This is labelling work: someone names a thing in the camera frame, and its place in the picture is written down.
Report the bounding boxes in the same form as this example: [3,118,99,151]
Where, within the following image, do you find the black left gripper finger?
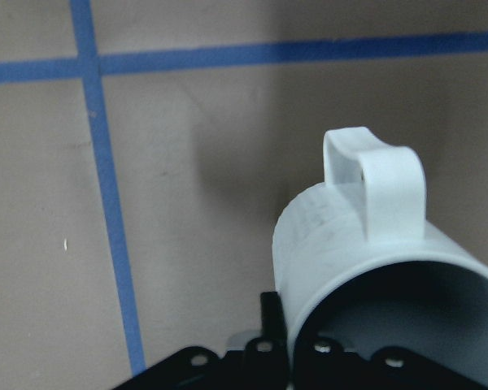
[259,291,287,353]

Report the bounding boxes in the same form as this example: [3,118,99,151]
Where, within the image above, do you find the white ceramic mug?
[272,127,488,388]

